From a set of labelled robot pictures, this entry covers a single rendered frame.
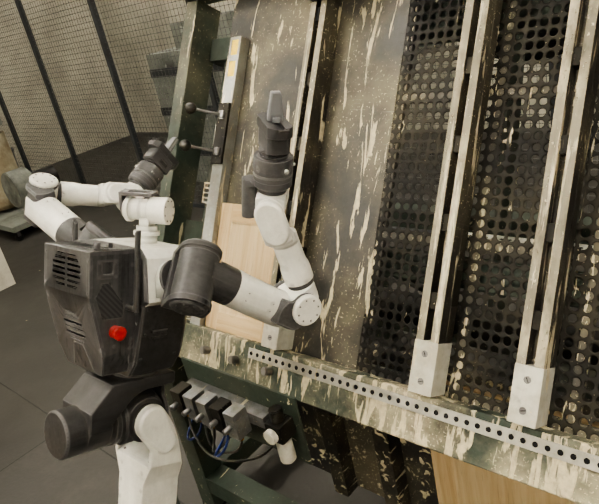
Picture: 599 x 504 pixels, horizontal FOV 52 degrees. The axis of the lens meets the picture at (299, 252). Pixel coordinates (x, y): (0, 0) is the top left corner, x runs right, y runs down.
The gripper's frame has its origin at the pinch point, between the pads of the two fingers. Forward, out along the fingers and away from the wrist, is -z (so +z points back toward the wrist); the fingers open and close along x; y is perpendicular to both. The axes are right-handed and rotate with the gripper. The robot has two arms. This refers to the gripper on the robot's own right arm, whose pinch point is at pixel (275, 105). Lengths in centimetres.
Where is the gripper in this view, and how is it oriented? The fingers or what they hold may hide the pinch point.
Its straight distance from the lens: 132.1
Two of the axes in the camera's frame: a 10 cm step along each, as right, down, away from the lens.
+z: -0.5, 8.6, 5.0
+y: 9.5, -1.1, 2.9
